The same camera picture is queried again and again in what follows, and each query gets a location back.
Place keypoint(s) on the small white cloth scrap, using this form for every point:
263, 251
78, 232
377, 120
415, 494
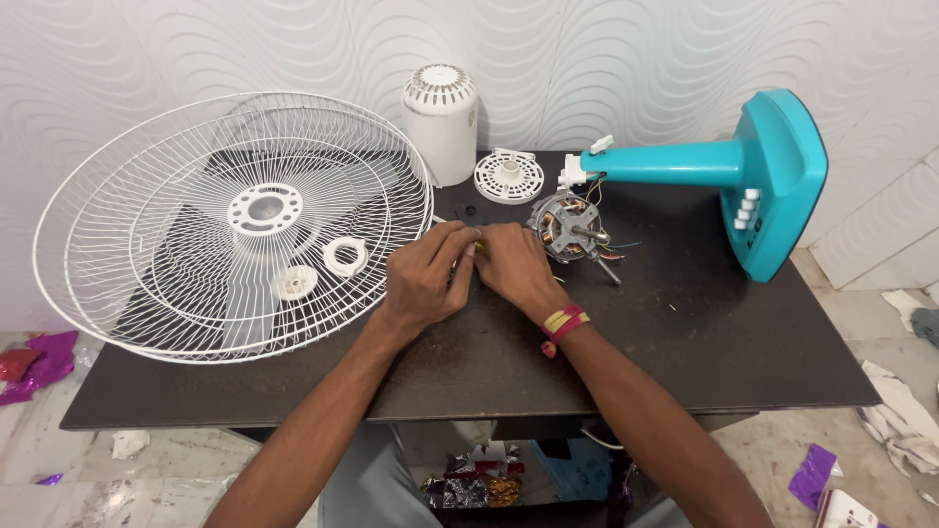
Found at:
902, 304

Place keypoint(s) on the person's right hand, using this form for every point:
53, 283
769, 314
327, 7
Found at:
524, 271

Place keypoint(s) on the heap of foil wrappers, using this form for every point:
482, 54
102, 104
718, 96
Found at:
469, 488

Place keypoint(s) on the fan motor with copper windings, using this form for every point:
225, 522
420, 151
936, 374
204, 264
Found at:
565, 224

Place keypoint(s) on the purple foil sheet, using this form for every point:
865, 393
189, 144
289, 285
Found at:
813, 477

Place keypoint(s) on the large purple foil wrapper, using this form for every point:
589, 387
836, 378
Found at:
48, 367

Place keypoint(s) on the small black plastic part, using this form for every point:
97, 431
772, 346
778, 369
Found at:
469, 213

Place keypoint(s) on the crumpled white paper scrap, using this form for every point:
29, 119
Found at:
130, 444

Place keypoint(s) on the tiny purple foil scrap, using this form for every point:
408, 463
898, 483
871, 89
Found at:
50, 479

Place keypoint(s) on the small yellow part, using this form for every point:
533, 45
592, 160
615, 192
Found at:
480, 248

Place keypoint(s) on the red yellow thread wristband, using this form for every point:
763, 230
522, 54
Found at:
563, 321

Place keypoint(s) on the white plastic blade cap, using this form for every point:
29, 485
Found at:
295, 283

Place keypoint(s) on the large white crumpled cloth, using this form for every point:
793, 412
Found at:
902, 418

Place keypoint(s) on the white box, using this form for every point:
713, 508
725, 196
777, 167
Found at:
843, 512

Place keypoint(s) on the grey cloth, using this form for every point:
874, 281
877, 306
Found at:
927, 326

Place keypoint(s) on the white fan guard with hub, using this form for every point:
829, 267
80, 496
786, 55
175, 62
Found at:
265, 209

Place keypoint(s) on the red foil wrapper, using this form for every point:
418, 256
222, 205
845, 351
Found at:
15, 363

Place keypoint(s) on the blue plastic bag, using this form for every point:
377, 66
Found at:
576, 469

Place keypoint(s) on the white round vented plate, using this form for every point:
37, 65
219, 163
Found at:
508, 176

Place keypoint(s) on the white cylindrical motor cover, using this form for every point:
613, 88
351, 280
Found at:
440, 136

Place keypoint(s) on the teal fan stand base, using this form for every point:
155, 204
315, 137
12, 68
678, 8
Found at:
770, 176

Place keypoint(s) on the person's left hand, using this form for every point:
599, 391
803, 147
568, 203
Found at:
418, 282

